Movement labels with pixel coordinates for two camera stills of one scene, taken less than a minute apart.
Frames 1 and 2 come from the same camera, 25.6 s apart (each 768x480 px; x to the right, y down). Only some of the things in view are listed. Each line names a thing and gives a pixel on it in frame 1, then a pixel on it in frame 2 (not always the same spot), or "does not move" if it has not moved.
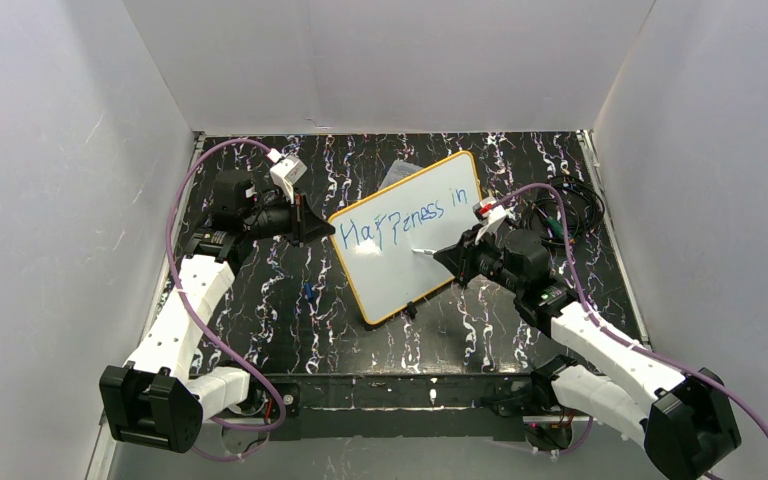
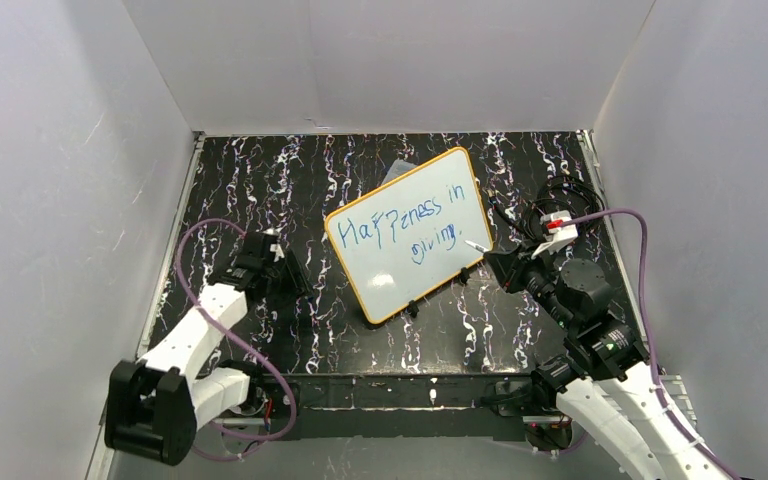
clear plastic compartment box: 398,171 does not move
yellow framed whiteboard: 376,237 does not move
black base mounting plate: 397,407 does not move
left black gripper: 298,221 → 281,275
